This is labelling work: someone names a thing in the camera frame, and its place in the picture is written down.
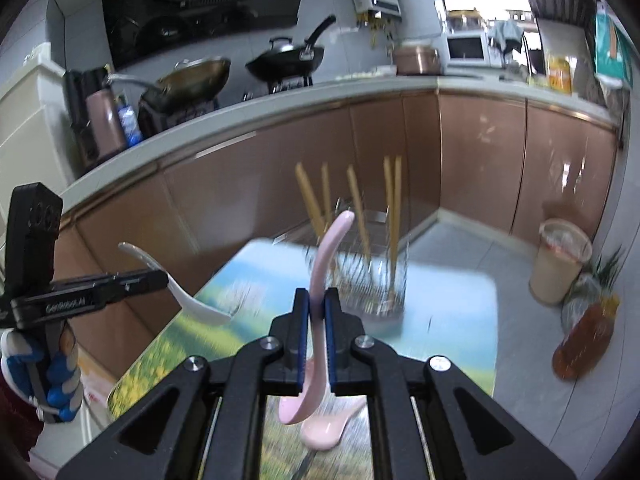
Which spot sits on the black gas stove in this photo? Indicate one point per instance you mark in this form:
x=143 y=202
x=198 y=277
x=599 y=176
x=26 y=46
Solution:
x=170 y=115

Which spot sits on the beige trash bin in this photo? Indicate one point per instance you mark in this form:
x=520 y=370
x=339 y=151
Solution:
x=560 y=265

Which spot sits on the white tall cabinet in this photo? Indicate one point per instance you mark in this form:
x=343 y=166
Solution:
x=30 y=110

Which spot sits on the brass wok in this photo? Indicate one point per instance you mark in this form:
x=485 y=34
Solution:
x=195 y=77

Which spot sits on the pink ceramic spoon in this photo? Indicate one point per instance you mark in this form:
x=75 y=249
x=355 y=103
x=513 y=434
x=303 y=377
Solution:
x=325 y=255
x=322 y=435

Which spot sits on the yellow bottle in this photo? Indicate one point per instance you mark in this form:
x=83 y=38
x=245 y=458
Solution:
x=559 y=75

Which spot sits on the person's left hand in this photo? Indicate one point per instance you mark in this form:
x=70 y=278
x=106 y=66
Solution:
x=65 y=375

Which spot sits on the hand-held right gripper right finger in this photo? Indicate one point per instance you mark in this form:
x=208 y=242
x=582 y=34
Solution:
x=329 y=340

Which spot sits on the grey towel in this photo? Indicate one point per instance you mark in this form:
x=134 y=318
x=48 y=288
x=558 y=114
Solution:
x=505 y=35

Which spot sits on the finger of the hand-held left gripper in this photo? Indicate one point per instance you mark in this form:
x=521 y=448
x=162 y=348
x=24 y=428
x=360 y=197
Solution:
x=125 y=285

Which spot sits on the copper rice cooker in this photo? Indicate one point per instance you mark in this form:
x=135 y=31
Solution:
x=415 y=60

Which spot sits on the white ceramic spoon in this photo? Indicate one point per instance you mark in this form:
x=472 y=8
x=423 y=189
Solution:
x=200 y=307

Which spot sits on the landscape printed table cover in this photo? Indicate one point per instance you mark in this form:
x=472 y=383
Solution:
x=440 y=310

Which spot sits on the blue and white salt bag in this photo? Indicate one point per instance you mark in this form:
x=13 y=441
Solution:
x=129 y=127

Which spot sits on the glass pot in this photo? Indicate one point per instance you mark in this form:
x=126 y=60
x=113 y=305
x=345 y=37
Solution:
x=464 y=21

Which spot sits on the plastic bag of green onions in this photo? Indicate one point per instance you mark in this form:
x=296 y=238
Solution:
x=595 y=280

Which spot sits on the teal tissue pack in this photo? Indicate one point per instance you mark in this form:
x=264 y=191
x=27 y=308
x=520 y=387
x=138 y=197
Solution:
x=611 y=50

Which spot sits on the black wok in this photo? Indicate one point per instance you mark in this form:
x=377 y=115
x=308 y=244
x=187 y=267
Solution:
x=285 y=62

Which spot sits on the white microwave oven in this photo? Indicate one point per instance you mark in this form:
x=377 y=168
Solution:
x=465 y=47

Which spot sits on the cooking oil bottle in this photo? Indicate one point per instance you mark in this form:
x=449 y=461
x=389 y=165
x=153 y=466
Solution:
x=585 y=340

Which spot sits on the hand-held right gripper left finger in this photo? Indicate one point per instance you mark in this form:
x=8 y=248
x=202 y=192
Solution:
x=302 y=340

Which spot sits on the person's left forearm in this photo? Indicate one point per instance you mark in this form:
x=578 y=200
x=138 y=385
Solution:
x=15 y=420

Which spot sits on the copper base cabinets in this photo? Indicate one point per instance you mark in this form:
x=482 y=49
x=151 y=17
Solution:
x=480 y=160

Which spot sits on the black range hood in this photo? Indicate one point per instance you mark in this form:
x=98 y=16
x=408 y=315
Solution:
x=200 y=5

